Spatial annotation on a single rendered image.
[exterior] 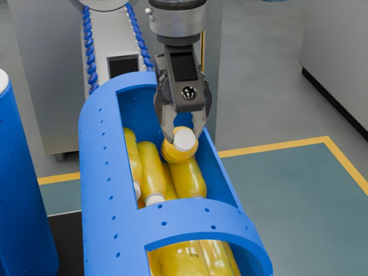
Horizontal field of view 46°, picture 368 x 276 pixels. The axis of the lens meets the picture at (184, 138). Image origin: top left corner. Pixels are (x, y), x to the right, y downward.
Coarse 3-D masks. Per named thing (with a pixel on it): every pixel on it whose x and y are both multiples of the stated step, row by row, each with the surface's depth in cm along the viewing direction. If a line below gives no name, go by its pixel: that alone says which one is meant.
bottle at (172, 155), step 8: (176, 128) 81; (184, 128) 81; (168, 144) 81; (160, 152) 94; (168, 152) 82; (176, 152) 80; (184, 152) 80; (192, 152) 81; (168, 160) 91; (176, 160) 85; (184, 160) 85
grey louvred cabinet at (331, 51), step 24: (312, 0) 314; (336, 0) 284; (360, 0) 259; (312, 24) 318; (336, 24) 288; (360, 24) 262; (312, 48) 323; (336, 48) 292; (360, 48) 265; (312, 72) 328; (336, 72) 296; (360, 72) 269; (336, 96) 300; (360, 96) 272; (360, 120) 276
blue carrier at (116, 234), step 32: (96, 96) 90; (128, 96) 95; (96, 128) 82; (160, 128) 102; (192, 128) 104; (96, 160) 75; (128, 160) 70; (96, 192) 69; (128, 192) 64; (224, 192) 86; (96, 224) 65; (128, 224) 60; (160, 224) 58; (192, 224) 57; (224, 224) 59; (96, 256) 60; (128, 256) 56; (256, 256) 62
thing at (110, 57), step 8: (112, 56) 133; (120, 56) 134; (128, 56) 134; (136, 56) 134; (112, 64) 133; (120, 64) 133; (128, 64) 134; (136, 64) 135; (112, 72) 134; (120, 72) 135; (128, 72) 136
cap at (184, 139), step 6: (180, 132) 77; (186, 132) 77; (192, 132) 78; (174, 138) 77; (180, 138) 77; (186, 138) 77; (192, 138) 77; (180, 144) 77; (186, 144) 77; (192, 144) 77; (186, 150) 78
